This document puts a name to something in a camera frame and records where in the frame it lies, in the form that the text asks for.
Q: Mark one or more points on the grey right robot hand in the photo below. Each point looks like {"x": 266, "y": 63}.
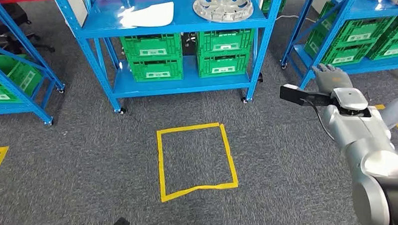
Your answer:
{"x": 332, "y": 80}

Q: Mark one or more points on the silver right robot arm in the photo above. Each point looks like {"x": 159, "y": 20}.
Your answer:
{"x": 360, "y": 130}

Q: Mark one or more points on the blue metal shelf rack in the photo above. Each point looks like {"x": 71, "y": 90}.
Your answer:
{"x": 7, "y": 107}
{"x": 189, "y": 15}
{"x": 371, "y": 10}

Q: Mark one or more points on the white mirror cover shell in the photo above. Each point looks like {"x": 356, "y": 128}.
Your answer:
{"x": 146, "y": 15}

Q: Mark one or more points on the black flat plate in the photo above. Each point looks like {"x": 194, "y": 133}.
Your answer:
{"x": 119, "y": 224}

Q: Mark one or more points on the black office chair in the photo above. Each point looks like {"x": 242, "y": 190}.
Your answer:
{"x": 7, "y": 9}

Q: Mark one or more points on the black camera bracket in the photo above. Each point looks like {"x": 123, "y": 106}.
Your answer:
{"x": 295, "y": 95}

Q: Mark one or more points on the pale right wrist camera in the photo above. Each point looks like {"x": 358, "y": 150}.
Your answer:
{"x": 291, "y": 86}

